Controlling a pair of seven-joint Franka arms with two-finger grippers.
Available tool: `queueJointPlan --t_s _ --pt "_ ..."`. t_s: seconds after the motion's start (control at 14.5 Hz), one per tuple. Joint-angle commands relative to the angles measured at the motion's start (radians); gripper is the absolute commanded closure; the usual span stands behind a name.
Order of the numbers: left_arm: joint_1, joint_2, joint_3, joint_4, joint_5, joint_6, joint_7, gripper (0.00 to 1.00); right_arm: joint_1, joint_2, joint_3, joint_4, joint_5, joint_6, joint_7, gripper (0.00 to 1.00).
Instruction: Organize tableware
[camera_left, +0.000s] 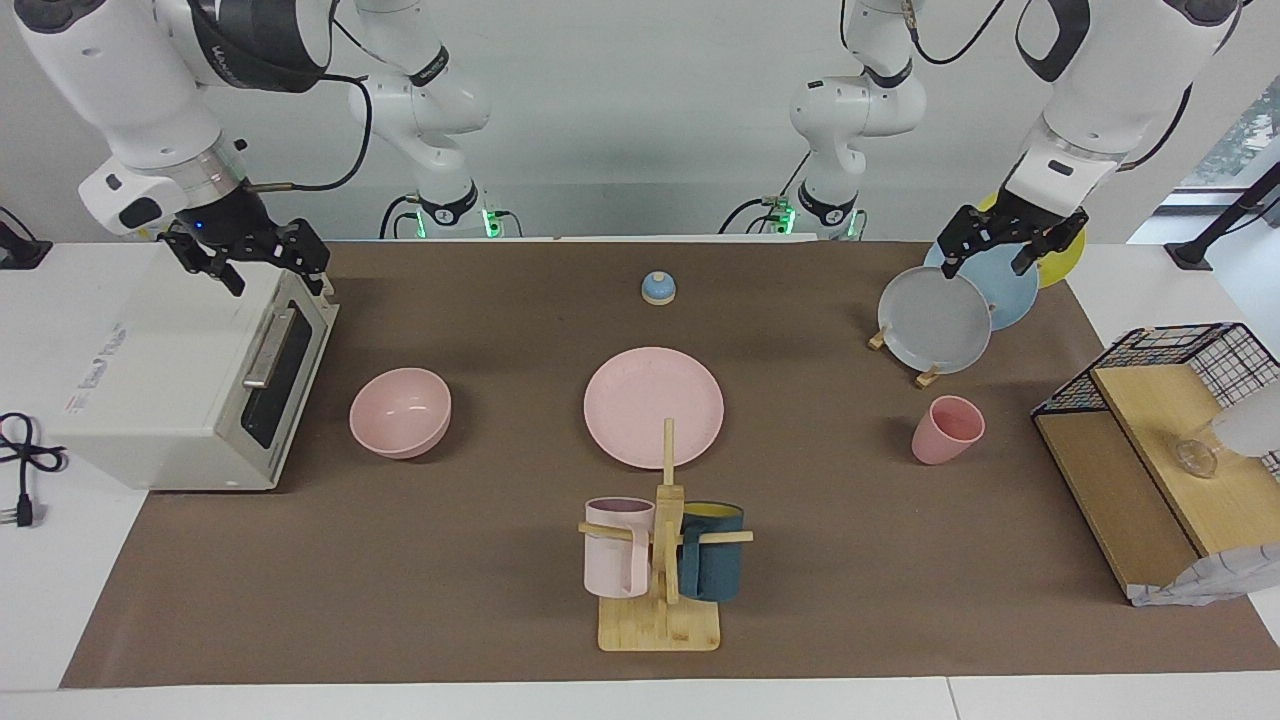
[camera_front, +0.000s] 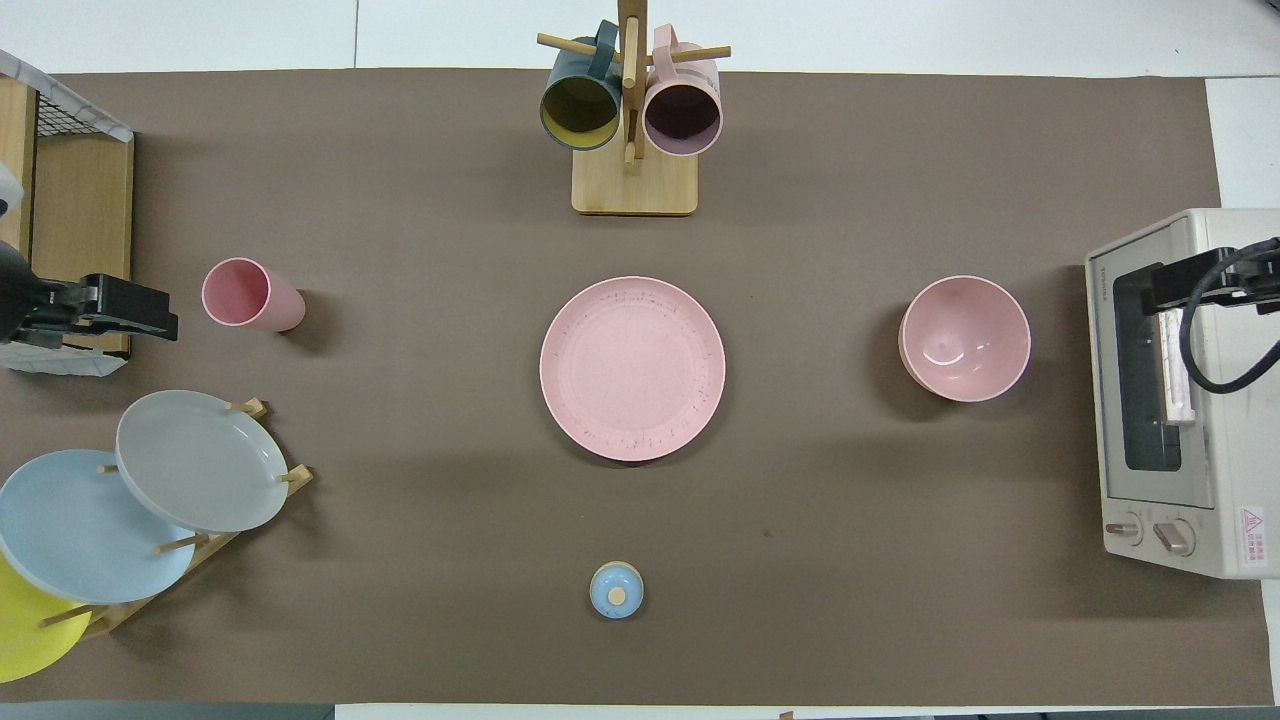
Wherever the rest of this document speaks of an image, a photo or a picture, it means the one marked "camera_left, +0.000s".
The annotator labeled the pink bowl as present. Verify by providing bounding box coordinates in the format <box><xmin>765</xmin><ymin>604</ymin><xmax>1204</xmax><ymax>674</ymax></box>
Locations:
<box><xmin>349</xmin><ymin>368</ymin><xmax>453</xmax><ymax>461</ymax></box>

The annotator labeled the pink handleless cup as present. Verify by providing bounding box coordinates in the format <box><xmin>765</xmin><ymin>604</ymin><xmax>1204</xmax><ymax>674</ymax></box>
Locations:
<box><xmin>911</xmin><ymin>395</ymin><xmax>986</xmax><ymax>466</ymax></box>

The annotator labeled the yellow plate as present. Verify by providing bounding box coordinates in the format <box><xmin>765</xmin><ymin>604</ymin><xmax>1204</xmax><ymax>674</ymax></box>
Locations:
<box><xmin>978</xmin><ymin>192</ymin><xmax>1087</xmax><ymax>290</ymax></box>

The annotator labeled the light blue plate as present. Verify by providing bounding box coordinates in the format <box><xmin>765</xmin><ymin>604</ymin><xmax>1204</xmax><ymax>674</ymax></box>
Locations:
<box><xmin>922</xmin><ymin>240</ymin><xmax>1041</xmax><ymax>332</ymax></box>

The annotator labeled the grey plate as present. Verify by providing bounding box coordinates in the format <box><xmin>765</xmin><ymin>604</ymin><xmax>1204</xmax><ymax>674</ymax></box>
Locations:
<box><xmin>877</xmin><ymin>266</ymin><xmax>993</xmax><ymax>375</ymax></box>

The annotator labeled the wooden plate rack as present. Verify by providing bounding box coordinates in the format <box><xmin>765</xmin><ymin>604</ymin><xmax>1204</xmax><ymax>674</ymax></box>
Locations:
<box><xmin>867</xmin><ymin>325</ymin><xmax>942</xmax><ymax>390</ymax></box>

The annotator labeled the white toaster oven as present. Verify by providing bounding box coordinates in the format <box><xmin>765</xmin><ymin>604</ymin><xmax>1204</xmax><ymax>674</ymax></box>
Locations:
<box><xmin>45</xmin><ymin>243</ymin><xmax>340</xmax><ymax>492</ymax></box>

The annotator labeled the black stand leg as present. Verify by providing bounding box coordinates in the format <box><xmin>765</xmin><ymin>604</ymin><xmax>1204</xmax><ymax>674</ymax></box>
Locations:
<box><xmin>1164</xmin><ymin>160</ymin><xmax>1280</xmax><ymax>272</ymax></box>

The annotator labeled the glass window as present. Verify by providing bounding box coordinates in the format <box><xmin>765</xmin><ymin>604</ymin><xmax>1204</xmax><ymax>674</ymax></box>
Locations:
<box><xmin>1180</xmin><ymin>70</ymin><xmax>1280</xmax><ymax>191</ymax></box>

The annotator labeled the pink plate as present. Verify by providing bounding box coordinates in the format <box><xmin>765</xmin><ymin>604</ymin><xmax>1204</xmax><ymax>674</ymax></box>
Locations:
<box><xmin>584</xmin><ymin>347</ymin><xmax>725</xmax><ymax>471</ymax></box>

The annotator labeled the brown table mat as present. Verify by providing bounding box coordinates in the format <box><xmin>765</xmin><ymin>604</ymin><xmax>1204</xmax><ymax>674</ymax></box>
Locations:
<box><xmin>60</xmin><ymin>240</ymin><xmax>1280</xmax><ymax>689</ymax></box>

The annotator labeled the dark teal mug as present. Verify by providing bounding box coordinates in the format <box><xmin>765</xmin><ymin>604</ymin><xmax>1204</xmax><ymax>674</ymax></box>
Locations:
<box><xmin>677</xmin><ymin>502</ymin><xmax>746</xmax><ymax>603</ymax></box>

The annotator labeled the pink mug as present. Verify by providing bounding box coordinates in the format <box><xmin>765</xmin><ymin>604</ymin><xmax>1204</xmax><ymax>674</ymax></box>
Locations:
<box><xmin>583</xmin><ymin>497</ymin><xmax>657</xmax><ymax>599</ymax></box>

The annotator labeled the wooden mug rack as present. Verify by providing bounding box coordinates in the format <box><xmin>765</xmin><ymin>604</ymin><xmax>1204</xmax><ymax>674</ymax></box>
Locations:
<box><xmin>578</xmin><ymin>418</ymin><xmax>754</xmax><ymax>653</ymax></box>

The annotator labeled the black base cable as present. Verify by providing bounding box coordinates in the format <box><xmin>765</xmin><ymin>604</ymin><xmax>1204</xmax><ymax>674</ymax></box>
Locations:
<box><xmin>718</xmin><ymin>195</ymin><xmax>801</xmax><ymax>238</ymax></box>
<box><xmin>378</xmin><ymin>193</ymin><xmax>422</xmax><ymax>241</ymax></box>

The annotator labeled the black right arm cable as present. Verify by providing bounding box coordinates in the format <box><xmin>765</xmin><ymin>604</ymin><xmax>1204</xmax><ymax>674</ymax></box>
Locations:
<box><xmin>245</xmin><ymin>20</ymin><xmax>377</xmax><ymax>193</ymax></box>

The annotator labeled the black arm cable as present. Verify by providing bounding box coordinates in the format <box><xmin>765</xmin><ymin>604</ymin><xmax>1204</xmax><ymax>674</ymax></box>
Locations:
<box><xmin>245</xmin><ymin>20</ymin><xmax>377</xmax><ymax>193</ymax></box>
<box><xmin>900</xmin><ymin>0</ymin><xmax>1197</xmax><ymax>173</ymax></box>

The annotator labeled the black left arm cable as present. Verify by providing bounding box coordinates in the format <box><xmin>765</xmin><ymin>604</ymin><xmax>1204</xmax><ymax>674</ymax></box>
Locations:
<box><xmin>900</xmin><ymin>0</ymin><xmax>1197</xmax><ymax>173</ymax></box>

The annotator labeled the black clamp mount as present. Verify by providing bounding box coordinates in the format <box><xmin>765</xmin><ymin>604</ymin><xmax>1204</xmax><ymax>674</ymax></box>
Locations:
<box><xmin>0</xmin><ymin>205</ymin><xmax>54</xmax><ymax>270</ymax></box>

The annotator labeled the wooden shelf with wire mesh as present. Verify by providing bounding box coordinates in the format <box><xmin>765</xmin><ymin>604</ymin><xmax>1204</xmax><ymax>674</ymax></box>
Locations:
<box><xmin>1031</xmin><ymin>322</ymin><xmax>1280</xmax><ymax>607</ymax></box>

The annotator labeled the black power cord with plug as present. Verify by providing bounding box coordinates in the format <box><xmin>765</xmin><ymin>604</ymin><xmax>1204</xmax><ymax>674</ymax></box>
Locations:
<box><xmin>0</xmin><ymin>411</ymin><xmax>67</xmax><ymax>529</ymax></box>

